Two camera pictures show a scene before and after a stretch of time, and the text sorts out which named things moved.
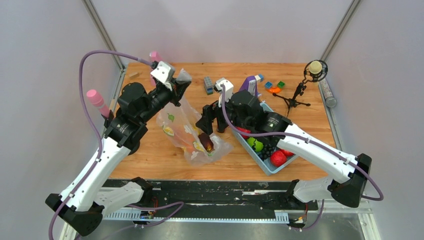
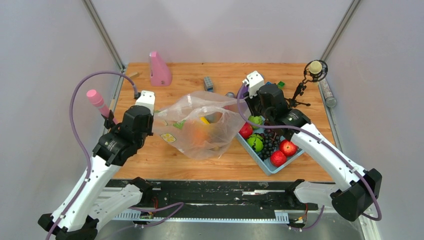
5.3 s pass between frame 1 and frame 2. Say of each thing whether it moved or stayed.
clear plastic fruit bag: moved
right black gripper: moved
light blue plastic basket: stayed
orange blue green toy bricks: stayed
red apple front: stayed
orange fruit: moved
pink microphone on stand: stayed
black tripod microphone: stayed
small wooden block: stayed
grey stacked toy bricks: stayed
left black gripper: moved
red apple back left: stayed
